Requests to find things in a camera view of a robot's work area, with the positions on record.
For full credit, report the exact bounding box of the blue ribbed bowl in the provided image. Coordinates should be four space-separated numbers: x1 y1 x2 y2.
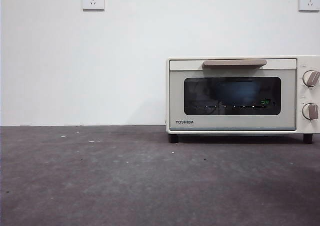
214 81 261 106

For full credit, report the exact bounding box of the glass-windowed cream oven door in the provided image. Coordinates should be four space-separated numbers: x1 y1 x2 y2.
169 58 298 131

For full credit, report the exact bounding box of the cream Toshiba toaster oven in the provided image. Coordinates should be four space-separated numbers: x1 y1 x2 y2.
164 55 320 144

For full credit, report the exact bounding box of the beige oven knob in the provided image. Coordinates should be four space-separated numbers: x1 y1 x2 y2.
301 102 320 120
301 70 320 87

